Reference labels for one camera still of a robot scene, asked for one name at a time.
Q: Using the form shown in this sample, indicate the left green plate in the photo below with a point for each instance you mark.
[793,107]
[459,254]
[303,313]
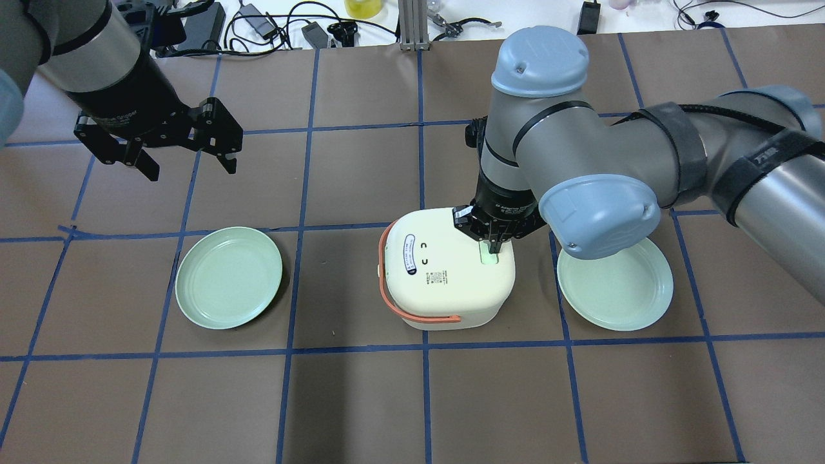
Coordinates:
[228,278]

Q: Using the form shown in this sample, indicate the right green plate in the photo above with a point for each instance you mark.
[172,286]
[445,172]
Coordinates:
[624,292]

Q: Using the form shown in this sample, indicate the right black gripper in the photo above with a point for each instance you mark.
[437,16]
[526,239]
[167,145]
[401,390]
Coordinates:
[504,197]

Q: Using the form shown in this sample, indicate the green plate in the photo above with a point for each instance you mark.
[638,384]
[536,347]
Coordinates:
[228,278]
[624,292]

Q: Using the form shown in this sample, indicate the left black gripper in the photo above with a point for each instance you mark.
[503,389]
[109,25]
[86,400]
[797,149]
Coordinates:
[126,93]

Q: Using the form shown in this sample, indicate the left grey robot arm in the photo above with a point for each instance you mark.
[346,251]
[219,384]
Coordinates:
[89,51]

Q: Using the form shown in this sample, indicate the black power adapter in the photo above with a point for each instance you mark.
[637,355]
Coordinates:
[316,36]

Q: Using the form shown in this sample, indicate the black plug adapter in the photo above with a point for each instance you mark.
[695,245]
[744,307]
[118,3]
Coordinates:
[589,18]

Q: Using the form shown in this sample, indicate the grey power brick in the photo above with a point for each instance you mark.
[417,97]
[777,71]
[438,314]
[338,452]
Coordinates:
[262,25]

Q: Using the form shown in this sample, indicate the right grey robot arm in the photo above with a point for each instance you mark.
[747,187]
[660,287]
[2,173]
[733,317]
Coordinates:
[547,158]

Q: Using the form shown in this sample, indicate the metal pliers tool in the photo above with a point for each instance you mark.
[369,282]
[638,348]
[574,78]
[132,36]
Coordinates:
[455,29]

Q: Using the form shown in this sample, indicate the white rice cooker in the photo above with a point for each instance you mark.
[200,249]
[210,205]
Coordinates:
[435,277]

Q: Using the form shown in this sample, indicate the aluminium extrusion post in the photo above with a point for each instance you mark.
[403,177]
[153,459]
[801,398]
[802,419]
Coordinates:
[412,20]

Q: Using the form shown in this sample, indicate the black laptop brick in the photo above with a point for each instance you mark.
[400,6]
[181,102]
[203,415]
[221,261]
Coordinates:
[203,30]

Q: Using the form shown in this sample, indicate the yellow-green cup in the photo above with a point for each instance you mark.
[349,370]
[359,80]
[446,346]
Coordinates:
[363,9]

